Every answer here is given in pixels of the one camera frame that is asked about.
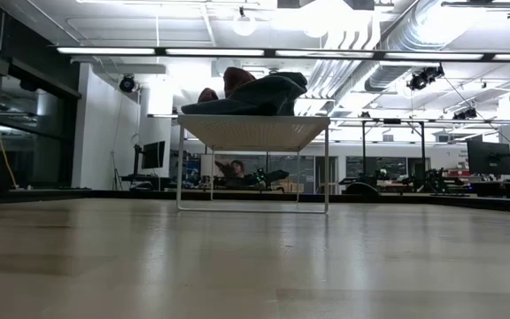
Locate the maroon baseball cap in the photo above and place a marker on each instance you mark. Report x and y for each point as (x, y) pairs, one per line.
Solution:
(237, 80)
(207, 95)

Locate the background robot arm green light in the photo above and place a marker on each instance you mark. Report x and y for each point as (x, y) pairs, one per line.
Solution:
(277, 175)

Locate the person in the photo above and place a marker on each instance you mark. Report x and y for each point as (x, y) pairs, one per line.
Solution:
(236, 170)

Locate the white perforated shelf riser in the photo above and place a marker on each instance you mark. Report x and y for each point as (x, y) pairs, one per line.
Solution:
(255, 133)

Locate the black monitor on stand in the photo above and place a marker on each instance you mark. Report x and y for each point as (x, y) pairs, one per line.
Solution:
(154, 155)

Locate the round pendant lamp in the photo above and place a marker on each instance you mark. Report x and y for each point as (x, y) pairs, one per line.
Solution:
(244, 25)

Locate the background black robot arms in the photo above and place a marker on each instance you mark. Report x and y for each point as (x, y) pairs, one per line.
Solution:
(436, 181)

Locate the long ceiling light bar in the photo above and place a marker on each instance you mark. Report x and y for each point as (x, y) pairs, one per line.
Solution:
(104, 50)

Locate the large black monitor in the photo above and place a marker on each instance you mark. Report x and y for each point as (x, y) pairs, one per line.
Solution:
(489, 157)

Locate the black tall stand frame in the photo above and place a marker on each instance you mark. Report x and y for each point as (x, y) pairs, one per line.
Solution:
(363, 146)

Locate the black wall speaker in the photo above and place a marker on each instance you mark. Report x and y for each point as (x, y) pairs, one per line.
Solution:
(127, 83)

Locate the black ceiling camera rig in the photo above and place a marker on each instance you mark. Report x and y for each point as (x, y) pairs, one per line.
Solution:
(423, 79)

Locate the silver ventilation duct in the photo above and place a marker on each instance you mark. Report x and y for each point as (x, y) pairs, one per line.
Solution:
(405, 44)

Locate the small ceiling camera rig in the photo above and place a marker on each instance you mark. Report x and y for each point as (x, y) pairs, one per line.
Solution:
(465, 114)

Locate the black aluminium table frame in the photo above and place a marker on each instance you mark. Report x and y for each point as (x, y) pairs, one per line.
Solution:
(481, 203)

